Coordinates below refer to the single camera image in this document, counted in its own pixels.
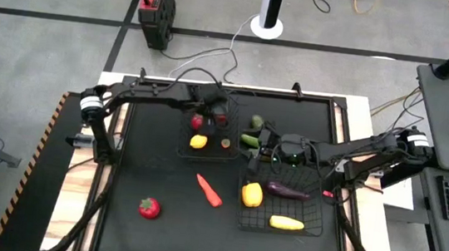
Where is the purple eggplant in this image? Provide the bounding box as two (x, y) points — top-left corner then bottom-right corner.
(264, 180), (313, 203)

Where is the yellow floor cable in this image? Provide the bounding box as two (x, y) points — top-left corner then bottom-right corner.
(349, 0), (384, 17)

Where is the green avocado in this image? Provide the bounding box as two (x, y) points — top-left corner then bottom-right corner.
(249, 113), (266, 130)

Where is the black wire basket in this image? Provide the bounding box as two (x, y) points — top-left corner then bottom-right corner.
(233, 163), (329, 240)
(175, 90), (246, 165)

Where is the yellow bell pepper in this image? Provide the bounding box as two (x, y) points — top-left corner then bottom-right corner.
(239, 180), (265, 209)

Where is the yellow lemon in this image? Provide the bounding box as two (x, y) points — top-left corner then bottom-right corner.
(189, 133), (210, 151)

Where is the orange carrot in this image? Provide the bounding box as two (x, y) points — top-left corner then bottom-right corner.
(193, 173), (227, 209)

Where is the green cucumber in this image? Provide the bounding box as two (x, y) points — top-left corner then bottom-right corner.
(239, 133), (261, 149)

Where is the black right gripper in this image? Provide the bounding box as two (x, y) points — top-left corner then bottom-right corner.
(246, 126), (318, 181)

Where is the white paper sheet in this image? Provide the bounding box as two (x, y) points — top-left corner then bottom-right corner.
(381, 175), (419, 211)

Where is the white black pole stand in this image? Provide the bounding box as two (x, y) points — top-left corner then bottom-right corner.
(249, 0), (288, 42)

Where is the white floor cable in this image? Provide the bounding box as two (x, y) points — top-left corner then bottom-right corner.
(168, 5), (259, 86)

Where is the red black battery box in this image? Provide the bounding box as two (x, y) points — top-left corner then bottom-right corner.
(134, 0), (178, 52)

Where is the red tomato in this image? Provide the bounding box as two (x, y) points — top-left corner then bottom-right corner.
(137, 196), (162, 221)
(189, 113), (205, 131)

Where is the yellow black cable bundle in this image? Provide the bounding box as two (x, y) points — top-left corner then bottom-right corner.
(368, 82), (428, 143)

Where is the black table edge frame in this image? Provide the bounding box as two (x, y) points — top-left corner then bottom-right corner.
(91, 71), (374, 251)

